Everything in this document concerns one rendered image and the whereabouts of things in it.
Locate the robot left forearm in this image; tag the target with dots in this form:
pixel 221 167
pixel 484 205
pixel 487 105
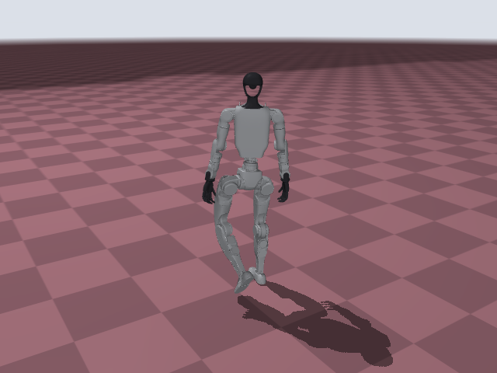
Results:
pixel 215 157

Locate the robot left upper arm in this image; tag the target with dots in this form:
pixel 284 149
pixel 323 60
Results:
pixel 227 115

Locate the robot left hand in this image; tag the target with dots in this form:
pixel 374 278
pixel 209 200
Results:
pixel 208 189

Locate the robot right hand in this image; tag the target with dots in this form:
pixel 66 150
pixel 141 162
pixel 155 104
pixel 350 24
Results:
pixel 285 188

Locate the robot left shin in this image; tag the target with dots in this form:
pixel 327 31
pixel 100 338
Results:
pixel 230 248

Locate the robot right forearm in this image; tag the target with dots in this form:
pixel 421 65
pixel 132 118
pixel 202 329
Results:
pixel 283 161

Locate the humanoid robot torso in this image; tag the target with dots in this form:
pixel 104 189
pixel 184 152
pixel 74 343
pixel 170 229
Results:
pixel 251 140

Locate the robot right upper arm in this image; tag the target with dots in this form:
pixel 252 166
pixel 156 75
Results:
pixel 277 118

